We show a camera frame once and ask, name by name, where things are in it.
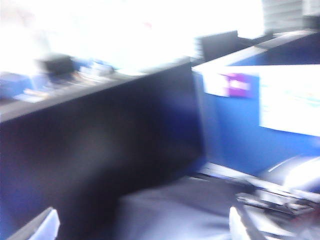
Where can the blue partition panel with post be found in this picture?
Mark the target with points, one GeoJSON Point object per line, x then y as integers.
{"type": "Point", "coordinates": [230, 125]}

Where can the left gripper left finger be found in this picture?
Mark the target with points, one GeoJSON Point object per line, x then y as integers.
{"type": "Point", "coordinates": [42, 225]}

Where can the black desk clutter box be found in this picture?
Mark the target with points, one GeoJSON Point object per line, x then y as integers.
{"type": "Point", "coordinates": [57, 65]}

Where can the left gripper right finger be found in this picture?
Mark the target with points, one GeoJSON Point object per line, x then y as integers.
{"type": "Point", "coordinates": [247, 230]}

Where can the gray clothes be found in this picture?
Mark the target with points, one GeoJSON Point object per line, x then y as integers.
{"type": "Point", "coordinates": [175, 210]}

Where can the white paper sheet on partition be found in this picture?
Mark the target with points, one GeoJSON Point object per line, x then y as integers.
{"type": "Point", "coordinates": [290, 100]}

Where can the small distant black monitor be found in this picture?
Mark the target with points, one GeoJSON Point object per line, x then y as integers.
{"type": "Point", "coordinates": [217, 46]}

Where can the large black monitor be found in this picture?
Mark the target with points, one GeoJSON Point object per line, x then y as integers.
{"type": "Point", "coordinates": [100, 137]}

